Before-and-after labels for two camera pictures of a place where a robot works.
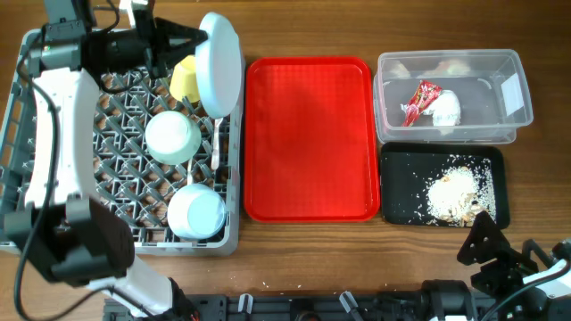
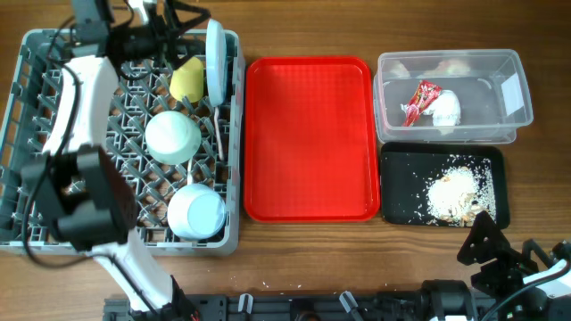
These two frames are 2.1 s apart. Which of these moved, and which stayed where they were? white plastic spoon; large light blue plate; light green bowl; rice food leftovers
Moved: large light blue plate
Stayed: rice food leftovers; light green bowl; white plastic spoon
